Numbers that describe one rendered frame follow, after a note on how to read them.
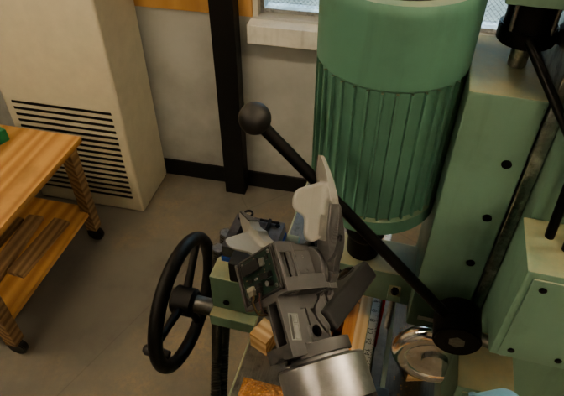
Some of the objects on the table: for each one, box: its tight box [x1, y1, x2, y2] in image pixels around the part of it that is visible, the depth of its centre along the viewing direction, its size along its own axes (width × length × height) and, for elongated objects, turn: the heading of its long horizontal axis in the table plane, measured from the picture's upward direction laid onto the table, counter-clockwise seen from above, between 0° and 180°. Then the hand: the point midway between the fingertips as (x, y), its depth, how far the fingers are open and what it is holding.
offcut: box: [250, 318, 276, 356], centre depth 90 cm, size 4×4×4 cm
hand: (282, 184), depth 63 cm, fingers open, 14 cm apart
